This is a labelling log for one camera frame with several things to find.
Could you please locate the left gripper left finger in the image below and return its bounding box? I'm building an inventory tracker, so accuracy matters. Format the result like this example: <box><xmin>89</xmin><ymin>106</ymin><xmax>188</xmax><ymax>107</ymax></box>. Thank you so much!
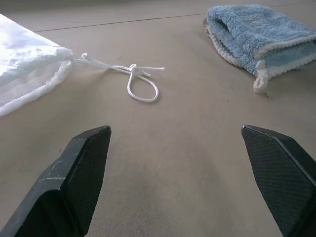
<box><xmin>0</xmin><ymin>125</ymin><xmax>112</xmax><ymax>237</ymax></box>

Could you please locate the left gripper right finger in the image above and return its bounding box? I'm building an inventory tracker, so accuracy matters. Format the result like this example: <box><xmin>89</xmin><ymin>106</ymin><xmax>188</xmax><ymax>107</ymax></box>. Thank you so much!
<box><xmin>241</xmin><ymin>124</ymin><xmax>316</xmax><ymax>237</ymax></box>

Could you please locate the translucent plastic bag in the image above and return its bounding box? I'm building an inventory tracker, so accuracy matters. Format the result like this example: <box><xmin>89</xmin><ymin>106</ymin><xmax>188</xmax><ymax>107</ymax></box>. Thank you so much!
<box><xmin>0</xmin><ymin>13</ymin><xmax>165</xmax><ymax>117</ymax></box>

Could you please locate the light blue fluffy towel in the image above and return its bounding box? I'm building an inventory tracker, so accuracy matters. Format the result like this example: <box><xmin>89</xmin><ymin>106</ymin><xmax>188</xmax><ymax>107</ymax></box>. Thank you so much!
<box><xmin>202</xmin><ymin>4</ymin><xmax>316</xmax><ymax>94</ymax></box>

